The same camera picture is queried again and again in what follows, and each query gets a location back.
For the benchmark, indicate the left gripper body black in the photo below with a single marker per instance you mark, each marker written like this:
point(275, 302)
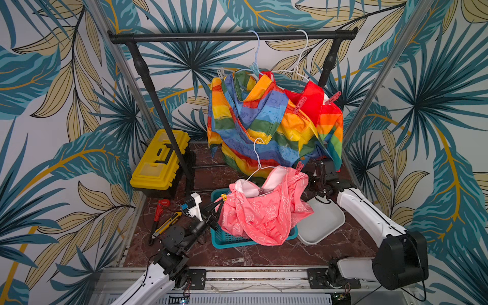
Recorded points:
point(209, 220)

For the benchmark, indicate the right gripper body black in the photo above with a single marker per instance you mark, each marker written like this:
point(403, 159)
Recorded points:
point(323, 169)

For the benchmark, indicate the yellow black utility knife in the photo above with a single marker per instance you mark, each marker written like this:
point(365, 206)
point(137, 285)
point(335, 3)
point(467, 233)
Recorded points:
point(157, 230)

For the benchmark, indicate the yellow black toolbox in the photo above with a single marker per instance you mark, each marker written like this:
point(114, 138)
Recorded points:
point(158, 173)

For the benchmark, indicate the rainbow jacket red hood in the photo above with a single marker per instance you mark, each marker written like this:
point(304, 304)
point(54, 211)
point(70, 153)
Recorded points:
point(317, 130)

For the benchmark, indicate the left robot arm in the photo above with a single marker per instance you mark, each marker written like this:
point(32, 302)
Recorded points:
point(169, 269)

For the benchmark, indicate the teal clothespin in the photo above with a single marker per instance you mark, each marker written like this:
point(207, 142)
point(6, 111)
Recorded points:
point(255, 69)

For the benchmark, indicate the rainbow striped jacket left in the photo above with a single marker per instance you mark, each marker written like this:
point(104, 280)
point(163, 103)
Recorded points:
point(242, 109)

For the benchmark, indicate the aluminium frame post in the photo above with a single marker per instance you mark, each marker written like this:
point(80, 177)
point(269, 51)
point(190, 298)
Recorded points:
point(105, 26)
point(405, 36)

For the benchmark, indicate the white wire hanger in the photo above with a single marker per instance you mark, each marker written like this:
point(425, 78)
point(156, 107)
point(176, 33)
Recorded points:
point(260, 167)
point(293, 66)

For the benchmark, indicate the left aluminium frame post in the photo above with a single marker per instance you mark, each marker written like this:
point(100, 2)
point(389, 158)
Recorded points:
point(105, 26)

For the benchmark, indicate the white plastic tray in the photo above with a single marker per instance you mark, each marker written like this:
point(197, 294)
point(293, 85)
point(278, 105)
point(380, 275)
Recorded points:
point(327, 217)

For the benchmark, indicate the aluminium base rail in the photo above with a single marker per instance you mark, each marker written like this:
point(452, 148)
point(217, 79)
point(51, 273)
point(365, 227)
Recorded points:
point(272, 285)

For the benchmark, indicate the black clothes rack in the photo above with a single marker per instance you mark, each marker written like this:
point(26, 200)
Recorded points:
point(131, 40)

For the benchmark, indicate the pink bear-print jacket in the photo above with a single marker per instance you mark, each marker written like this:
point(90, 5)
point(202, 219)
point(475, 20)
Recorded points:
point(266, 214)

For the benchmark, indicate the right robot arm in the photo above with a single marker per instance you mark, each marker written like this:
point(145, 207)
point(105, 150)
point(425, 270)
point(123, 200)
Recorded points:
point(401, 259)

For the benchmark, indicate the teal plastic basket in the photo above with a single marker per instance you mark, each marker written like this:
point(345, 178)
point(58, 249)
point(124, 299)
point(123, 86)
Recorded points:
point(221, 239)

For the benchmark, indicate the red pipe wrench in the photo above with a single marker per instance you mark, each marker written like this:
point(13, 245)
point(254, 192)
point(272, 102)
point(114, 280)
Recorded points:
point(160, 206)

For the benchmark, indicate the white clear clothespin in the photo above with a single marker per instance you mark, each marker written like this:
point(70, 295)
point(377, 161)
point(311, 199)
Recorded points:
point(221, 73)

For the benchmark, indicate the pink clothespin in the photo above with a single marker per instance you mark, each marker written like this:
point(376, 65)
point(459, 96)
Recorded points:
point(299, 167)
point(299, 105)
point(333, 98)

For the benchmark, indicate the right aluminium frame post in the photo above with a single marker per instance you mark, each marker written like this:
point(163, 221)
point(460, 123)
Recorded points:
point(405, 36)

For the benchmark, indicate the light blue wire hanger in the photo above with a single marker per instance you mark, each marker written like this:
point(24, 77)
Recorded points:
point(256, 53)

